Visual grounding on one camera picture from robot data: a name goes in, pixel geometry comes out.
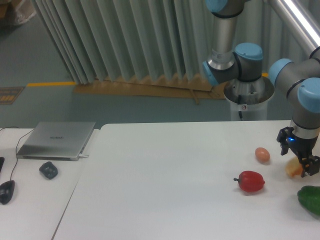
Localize black mouse cable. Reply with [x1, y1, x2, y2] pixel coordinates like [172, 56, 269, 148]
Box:
[9, 127, 38, 181]

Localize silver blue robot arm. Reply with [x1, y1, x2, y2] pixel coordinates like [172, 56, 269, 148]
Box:
[202, 0, 320, 176]

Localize pale green pleated curtain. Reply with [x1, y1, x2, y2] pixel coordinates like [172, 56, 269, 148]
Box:
[31, 0, 320, 85]

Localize green bell pepper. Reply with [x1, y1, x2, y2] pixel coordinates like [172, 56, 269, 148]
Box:
[297, 185, 320, 216]

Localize black keyboard edge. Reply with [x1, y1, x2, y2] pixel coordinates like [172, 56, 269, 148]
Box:
[0, 157, 5, 172]

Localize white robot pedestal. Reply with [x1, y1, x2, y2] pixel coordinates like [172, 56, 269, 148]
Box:
[223, 76, 275, 121]

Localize black computer mouse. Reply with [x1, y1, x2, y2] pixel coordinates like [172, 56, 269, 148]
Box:
[0, 180, 16, 205]

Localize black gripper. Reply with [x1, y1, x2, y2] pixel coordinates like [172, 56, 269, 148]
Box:
[276, 126, 320, 178]

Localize silver laptop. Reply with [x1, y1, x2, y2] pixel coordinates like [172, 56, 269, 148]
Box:
[17, 121, 96, 161]

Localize cardboard boxes in plastic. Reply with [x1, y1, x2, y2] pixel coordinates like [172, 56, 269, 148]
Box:
[0, 0, 37, 28]

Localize red bell pepper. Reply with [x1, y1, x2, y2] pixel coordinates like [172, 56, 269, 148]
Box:
[233, 170, 265, 193]

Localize brown egg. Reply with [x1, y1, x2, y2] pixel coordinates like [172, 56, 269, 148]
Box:
[254, 147, 271, 164]

